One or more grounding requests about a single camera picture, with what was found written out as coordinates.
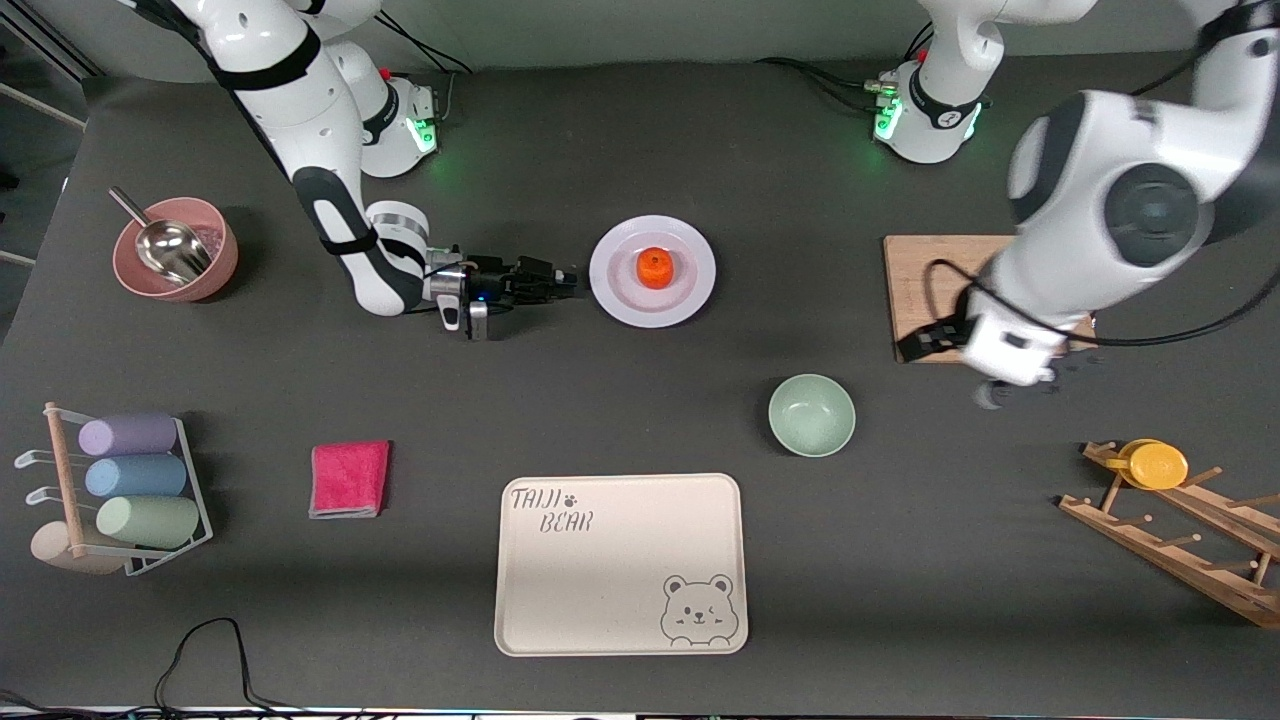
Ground green cup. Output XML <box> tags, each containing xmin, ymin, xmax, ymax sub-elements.
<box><xmin>96</xmin><ymin>495</ymin><xmax>201</xmax><ymax>550</ymax></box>

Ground wooden peg drying rack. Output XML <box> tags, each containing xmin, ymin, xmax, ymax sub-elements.
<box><xmin>1058</xmin><ymin>441</ymin><xmax>1280</xmax><ymax>630</ymax></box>

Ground metal scoop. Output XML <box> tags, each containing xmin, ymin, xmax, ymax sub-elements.
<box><xmin>108</xmin><ymin>187</ymin><xmax>214</xmax><ymax>286</ymax></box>

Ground black right arm base cable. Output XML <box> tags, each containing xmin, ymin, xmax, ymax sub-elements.
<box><xmin>375</xmin><ymin>15</ymin><xmax>473</xmax><ymax>126</ymax></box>

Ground white round plate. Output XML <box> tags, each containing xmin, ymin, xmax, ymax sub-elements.
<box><xmin>588</xmin><ymin>215</ymin><xmax>718</xmax><ymax>329</ymax></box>

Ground pink folded cloth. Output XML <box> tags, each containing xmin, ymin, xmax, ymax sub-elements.
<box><xmin>309</xmin><ymin>440</ymin><xmax>392</xmax><ymax>520</ymax></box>

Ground black table edge cable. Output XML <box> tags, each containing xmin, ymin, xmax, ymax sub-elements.
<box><xmin>0</xmin><ymin>617</ymin><xmax>401</xmax><ymax>720</ymax></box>

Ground wooden cutting board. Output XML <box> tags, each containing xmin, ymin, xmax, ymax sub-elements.
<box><xmin>883</xmin><ymin>235</ymin><xmax>1101</xmax><ymax>365</ymax></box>

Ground beige cup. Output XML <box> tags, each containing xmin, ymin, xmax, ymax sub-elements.
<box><xmin>30</xmin><ymin>520</ymin><xmax>127</xmax><ymax>577</ymax></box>

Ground pink bowl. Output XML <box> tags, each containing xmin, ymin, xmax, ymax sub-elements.
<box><xmin>112</xmin><ymin>197</ymin><xmax>240</xmax><ymax>303</ymax></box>

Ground purple cup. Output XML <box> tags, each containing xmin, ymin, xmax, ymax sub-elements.
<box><xmin>78</xmin><ymin>413</ymin><xmax>179</xmax><ymax>458</ymax></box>

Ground light green bowl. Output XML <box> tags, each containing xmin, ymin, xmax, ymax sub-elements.
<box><xmin>768</xmin><ymin>374</ymin><xmax>857</xmax><ymax>459</ymax></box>

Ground blue cup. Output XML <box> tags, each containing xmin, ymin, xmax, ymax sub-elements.
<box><xmin>84</xmin><ymin>455</ymin><xmax>189</xmax><ymax>499</ymax></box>

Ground yellow cup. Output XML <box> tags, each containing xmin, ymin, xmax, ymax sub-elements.
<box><xmin>1104</xmin><ymin>439</ymin><xmax>1190</xmax><ymax>491</ymax></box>

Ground white wire cup rack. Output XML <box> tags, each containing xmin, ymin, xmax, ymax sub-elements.
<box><xmin>14</xmin><ymin>402</ymin><xmax>214</xmax><ymax>577</ymax></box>

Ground black arm base cable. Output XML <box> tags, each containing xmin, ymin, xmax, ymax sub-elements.
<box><xmin>755</xmin><ymin>20</ymin><xmax>936</xmax><ymax>116</ymax></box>
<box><xmin>375</xmin><ymin>15</ymin><xmax>473</xmax><ymax>126</ymax></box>

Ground black left arm base cable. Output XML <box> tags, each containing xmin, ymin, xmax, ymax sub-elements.
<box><xmin>755</xmin><ymin>20</ymin><xmax>936</xmax><ymax>116</ymax></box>

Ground cream bear print tray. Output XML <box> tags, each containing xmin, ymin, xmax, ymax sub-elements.
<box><xmin>494</xmin><ymin>473</ymin><xmax>749</xmax><ymax>658</ymax></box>

